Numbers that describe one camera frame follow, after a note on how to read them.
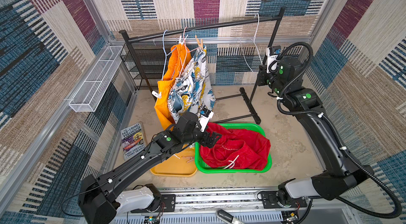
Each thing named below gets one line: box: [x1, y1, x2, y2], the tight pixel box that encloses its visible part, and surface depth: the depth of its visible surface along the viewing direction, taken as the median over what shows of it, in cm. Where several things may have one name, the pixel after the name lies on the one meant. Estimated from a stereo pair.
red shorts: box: [199, 122, 272, 171], surface depth 81 cm
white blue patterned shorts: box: [167, 44, 216, 122], surface depth 81 cm
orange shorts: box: [154, 43, 192, 131], surface depth 69 cm
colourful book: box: [120, 122, 147, 161], surface depth 96 cm
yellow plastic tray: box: [150, 143, 198, 177], surface depth 85 cm
